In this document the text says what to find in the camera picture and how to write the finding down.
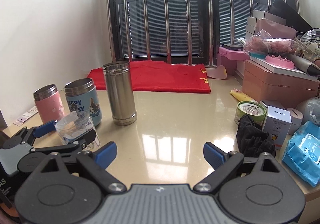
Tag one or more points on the white blue small box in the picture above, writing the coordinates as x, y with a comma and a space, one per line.
277, 124

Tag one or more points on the pink scalloped tray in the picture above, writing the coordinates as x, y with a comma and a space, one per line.
280, 62

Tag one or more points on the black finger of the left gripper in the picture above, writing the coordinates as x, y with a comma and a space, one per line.
79, 144

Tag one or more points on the blue wet wipes pack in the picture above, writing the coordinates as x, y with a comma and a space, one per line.
302, 153

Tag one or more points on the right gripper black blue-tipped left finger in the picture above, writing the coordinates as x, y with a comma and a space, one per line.
93, 165

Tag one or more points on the grey hair dryer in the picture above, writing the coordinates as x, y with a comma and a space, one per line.
304, 65

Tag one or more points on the stacked white boxes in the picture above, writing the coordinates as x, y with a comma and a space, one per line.
266, 21

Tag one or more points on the pink small stand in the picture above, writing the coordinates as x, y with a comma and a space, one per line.
229, 59

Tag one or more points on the green round tin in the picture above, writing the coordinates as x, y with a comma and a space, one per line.
252, 109

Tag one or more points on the black folded cloth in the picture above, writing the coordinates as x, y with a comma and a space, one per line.
251, 140

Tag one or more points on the red cloth with stars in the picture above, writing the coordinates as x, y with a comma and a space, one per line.
164, 77

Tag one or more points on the black box on stand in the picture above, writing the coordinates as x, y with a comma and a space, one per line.
232, 47

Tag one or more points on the black flat board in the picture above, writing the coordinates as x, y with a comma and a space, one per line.
293, 19

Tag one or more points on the tall stainless steel flask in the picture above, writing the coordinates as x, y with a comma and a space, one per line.
117, 77

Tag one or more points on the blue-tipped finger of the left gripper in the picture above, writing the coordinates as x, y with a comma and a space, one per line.
44, 129

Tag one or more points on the clear printed glass cup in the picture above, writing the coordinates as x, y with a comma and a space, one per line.
73, 125

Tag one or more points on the large pink storage box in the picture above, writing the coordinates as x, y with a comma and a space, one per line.
261, 84

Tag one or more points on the pink plastic bag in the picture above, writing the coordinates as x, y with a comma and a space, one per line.
263, 44

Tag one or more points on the window guard steel bars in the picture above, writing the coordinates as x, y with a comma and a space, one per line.
179, 31

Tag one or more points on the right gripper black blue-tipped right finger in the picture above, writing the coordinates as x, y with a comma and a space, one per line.
224, 165

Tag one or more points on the blue cartoon steel tumbler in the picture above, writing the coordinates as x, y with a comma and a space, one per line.
81, 96

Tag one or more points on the pink steel tumbler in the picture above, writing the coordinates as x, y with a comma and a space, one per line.
48, 103

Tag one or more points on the yellow cream tube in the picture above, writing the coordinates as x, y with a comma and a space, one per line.
240, 96

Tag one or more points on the pink sticker sheet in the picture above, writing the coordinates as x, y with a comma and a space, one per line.
26, 116

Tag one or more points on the white round jar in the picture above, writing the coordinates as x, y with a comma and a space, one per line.
296, 120

